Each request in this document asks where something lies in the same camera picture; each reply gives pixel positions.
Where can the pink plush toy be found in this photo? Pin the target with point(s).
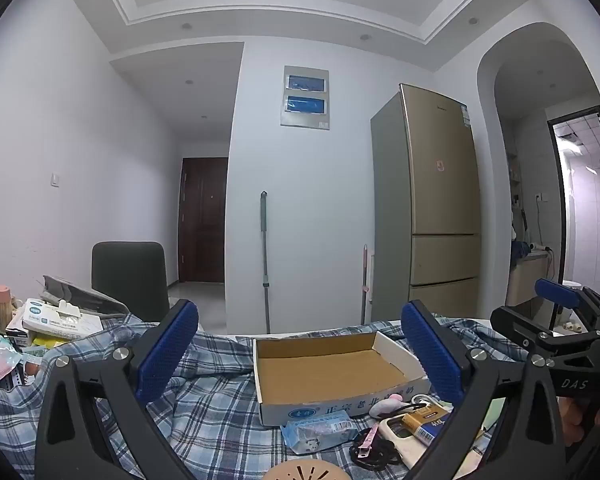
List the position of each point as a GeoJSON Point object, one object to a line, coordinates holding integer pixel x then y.
{"type": "Point", "coordinates": [385, 406]}

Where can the cardboard box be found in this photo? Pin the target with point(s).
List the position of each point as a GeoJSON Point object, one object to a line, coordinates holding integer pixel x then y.
{"type": "Point", "coordinates": [320, 365]}

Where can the yellow small box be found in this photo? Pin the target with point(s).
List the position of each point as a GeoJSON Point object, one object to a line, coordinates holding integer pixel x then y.
{"type": "Point", "coordinates": [425, 420]}

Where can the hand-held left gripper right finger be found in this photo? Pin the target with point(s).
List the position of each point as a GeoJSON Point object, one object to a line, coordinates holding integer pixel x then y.
{"type": "Point", "coordinates": [432, 355]}

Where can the beige perforated round lid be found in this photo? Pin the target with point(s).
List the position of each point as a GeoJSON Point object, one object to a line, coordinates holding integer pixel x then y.
{"type": "Point", "coordinates": [305, 470]}

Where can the pink capped bottle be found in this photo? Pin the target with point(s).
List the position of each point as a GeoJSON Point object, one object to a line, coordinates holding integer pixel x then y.
{"type": "Point", "coordinates": [2, 305]}

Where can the blue plaid cloth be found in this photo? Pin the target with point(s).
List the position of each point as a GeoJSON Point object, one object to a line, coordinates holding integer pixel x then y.
{"type": "Point", "coordinates": [215, 400]}

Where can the pink hair clip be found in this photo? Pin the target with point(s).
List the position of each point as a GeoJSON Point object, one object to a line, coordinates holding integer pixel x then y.
{"type": "Point", "coordinates": [367, 442]}

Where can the grey bag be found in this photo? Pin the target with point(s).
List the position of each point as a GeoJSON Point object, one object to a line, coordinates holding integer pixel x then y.
{"type": "Point", "coordinates": [85, 295]}

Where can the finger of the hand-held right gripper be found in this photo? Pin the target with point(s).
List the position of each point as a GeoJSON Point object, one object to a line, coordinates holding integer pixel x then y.
{"type": "Point", "coordinates": [557, 292]}
{"type": "Point", "coordinates": [517, 322]}

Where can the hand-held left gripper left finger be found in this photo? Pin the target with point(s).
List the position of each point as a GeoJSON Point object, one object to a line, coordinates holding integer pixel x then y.
{"type": "Point", "coordinates": [167, 350]}

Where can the dark chair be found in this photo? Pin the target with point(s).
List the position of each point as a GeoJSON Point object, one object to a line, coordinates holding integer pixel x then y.
{"type": "Point", "coordinates": [130, 280]}

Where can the beige counter cabinet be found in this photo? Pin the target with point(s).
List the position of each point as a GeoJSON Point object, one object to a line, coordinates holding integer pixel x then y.
{"type": "Point", "coordinates": [530, 277]}

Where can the dark wooden door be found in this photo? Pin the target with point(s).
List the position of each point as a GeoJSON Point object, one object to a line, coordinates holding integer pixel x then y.
{"type": "Point", "coordinates": [202, 220]}

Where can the person's right hand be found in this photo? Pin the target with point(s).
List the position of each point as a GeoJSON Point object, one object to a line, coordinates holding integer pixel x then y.
{"type": "Point", "coordinates": [574, 422]}

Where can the white wall switch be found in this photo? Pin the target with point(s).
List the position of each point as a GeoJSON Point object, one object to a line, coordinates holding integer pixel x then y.
{"type": "Point", "coordinates": [55, 180]}

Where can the blue tissue packet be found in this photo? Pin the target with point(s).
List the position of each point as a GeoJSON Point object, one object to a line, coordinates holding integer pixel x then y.
{"type": "Point", "coordinates": [315, 435]}

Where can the gold refrigerator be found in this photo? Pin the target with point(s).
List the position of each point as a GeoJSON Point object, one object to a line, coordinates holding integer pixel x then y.
{"type": "Point", "coordinates": [440, 200]}

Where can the white phone case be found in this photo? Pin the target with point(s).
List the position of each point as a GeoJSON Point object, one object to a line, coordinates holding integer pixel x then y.
{"type": "Point", "coordinates": [400, 442]}

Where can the white wet wipes pack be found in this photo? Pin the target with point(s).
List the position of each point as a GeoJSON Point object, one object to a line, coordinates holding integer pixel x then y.
{"type": "Point", "coordinates": [45, 317]}

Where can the yellow packet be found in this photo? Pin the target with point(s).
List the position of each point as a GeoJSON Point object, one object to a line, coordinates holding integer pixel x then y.
{"type": "Point", "coordinates": [50, 342]}

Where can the grey electrical panel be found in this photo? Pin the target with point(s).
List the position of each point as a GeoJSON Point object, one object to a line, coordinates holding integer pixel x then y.
{"type": "Point", "coordinates": [305, 97]}

